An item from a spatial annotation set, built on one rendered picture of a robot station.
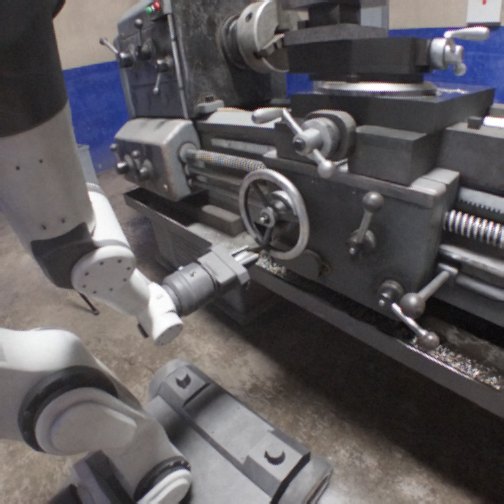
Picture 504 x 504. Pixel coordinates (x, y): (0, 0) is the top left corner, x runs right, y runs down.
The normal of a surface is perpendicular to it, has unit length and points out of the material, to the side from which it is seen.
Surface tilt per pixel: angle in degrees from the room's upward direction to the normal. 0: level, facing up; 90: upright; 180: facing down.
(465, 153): 90
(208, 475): 0
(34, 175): 115
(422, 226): 90
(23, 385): 90
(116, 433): 90
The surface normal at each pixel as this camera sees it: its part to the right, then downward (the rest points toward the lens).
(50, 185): 0.54, 0.72
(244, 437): -0.10, -0.84
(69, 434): 0.73, 0.29
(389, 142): -0.74, 0.42
